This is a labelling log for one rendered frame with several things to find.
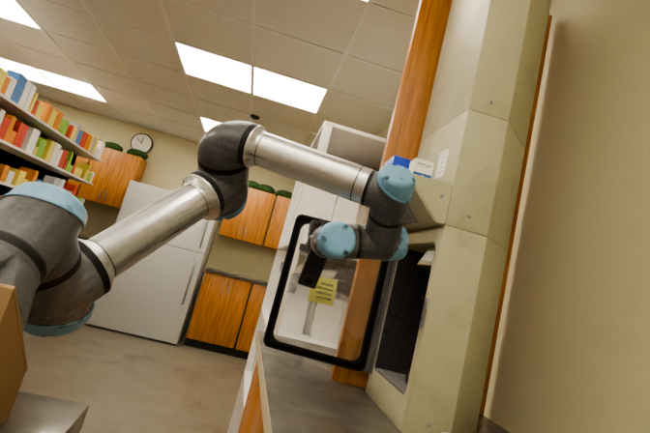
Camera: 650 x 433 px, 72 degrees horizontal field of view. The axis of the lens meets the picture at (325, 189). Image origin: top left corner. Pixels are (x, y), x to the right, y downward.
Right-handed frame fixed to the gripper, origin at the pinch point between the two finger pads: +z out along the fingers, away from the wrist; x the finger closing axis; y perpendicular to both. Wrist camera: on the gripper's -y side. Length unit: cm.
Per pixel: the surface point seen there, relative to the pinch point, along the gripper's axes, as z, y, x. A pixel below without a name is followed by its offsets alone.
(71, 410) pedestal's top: -48, -34, 35
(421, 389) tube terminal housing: -24.1, -24.1, -28.1
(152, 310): 463, -95, 111
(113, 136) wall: 531, 110, 245
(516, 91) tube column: -23, 52, -38
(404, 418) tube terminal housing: -23.6, -30.8, -25.9
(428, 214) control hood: -23.3, 14.6, -21.8
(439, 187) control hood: -24.0, 21.3, -22.8
